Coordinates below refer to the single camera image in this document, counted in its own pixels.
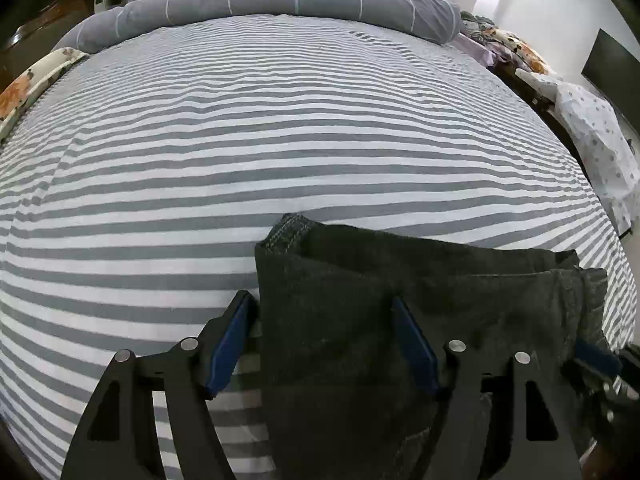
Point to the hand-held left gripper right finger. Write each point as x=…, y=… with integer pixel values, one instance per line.
x=415, y=345

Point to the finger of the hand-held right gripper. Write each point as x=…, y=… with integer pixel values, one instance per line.
x=595, y=356

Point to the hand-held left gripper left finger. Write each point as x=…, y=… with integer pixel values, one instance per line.
x=235, y=340

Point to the dark denim pants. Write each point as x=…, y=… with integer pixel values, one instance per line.
x=340, y=310

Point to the grey white striped bed sheet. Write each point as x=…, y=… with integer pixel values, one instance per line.
x=250, y=135

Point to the white dotted cloth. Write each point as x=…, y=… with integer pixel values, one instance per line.
x=595, y=125

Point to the floral quilt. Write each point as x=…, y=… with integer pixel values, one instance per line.
x=510, y=42

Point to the cream floral pillow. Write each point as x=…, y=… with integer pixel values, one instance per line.
x=30, y=85

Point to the grey bolster pillow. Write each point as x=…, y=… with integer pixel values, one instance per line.
x=275, y=0

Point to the dark wooden headboard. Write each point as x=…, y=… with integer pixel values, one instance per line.
x=45, y=15

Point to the black wall television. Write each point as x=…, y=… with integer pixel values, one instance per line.
x=615, y=70

